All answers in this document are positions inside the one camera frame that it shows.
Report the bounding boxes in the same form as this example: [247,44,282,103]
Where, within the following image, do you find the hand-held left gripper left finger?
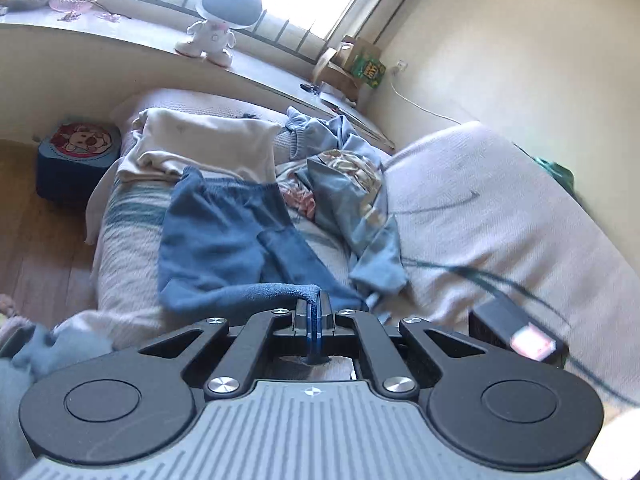
[139,299,317,399]

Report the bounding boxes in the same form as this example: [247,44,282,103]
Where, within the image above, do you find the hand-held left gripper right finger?
[316,291,490,399]

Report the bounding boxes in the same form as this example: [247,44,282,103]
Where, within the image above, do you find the blue fleece pants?
[157,166,371,313]

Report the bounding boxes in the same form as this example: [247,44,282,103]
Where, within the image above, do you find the cream fleece top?
[131,107,283,183]

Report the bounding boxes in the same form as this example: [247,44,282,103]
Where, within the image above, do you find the white ribbed garment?
[115,130,188,184]

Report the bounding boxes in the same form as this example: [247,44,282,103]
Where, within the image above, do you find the light blue jacket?
[295,115,408,296]

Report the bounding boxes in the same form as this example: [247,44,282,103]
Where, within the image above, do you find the striped waffle sofa blanket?
[50,87,640,411]

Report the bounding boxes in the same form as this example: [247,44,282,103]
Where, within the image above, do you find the pink garment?
[280,182,318,221]

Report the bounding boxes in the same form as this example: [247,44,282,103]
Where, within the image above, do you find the green fabric item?
[530,156,576,196]

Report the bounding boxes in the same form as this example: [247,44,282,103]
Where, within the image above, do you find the light blue knit sweater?
[285,106,351,161]

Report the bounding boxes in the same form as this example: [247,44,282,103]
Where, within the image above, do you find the cardboard box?
[312,35,383,103]

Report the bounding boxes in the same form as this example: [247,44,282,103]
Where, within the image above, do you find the green box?
[350,55,387,90]

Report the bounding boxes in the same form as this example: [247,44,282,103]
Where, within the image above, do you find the blue cartoon stool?
[35,119,123,206]

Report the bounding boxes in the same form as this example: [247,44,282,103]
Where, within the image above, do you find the white robot toy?
[174,0,264,67]

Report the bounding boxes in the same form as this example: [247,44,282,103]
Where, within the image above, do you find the beige window ledge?
[0,7,396,153]

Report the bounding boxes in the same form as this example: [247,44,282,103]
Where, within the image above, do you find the white cable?
[387,72,461,126]

